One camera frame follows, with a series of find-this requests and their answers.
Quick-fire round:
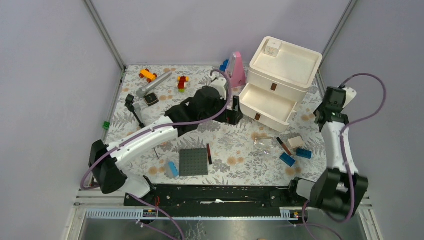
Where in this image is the brown red makeup pencil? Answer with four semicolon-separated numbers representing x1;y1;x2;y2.
276;137;293;156

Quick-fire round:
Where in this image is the black mini tripod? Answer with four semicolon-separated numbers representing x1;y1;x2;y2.
124;94;161;160

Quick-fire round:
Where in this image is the blue grey lego brick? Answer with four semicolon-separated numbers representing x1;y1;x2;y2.
164;161;179;179

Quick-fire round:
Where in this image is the blue lego brick right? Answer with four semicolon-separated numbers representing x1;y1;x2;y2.
296;148;312;159

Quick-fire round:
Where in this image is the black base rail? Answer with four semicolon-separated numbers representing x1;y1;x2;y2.
142;184;306;218

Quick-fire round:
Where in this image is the black square compact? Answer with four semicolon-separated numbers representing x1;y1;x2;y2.
143;92;159;107

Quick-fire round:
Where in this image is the white cosmetic box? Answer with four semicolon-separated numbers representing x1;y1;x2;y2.
264;38;282;58

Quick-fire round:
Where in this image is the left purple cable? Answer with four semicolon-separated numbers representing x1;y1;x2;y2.
80;69;233;240

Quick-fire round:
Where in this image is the blue toy brick back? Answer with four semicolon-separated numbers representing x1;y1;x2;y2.
219;59;229;72

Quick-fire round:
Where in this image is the blue lego brick left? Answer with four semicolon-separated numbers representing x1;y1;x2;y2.
279;152;296;167

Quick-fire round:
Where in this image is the cream three-drawer organizer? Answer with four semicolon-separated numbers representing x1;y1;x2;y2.
239;36;323;133

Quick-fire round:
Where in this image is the orange toy car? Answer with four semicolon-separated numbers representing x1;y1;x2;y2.
139;68;158;83

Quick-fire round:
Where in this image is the red yellow toy figure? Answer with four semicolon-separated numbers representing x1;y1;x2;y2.
176;76;189;93

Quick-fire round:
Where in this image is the dark red lipstick tube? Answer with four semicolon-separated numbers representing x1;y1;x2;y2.
206;143;213;165

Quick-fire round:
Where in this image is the grey lego baseplate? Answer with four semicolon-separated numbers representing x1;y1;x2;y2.
179;148;209;177

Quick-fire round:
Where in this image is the green clip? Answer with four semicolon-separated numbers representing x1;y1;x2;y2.
102;121;110;130

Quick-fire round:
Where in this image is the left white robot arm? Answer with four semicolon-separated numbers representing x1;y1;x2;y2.
87;74;240;206

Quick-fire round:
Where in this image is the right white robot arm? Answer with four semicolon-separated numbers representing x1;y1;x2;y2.
286;86;369;223

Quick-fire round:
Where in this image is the cream lego brick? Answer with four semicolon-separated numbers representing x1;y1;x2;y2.
287;136;304;149

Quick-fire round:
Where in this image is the clear plastic bag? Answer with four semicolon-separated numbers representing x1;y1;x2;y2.
253;137;274;155

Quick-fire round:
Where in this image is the grey microphone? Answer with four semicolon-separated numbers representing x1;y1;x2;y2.
136;71;173;98

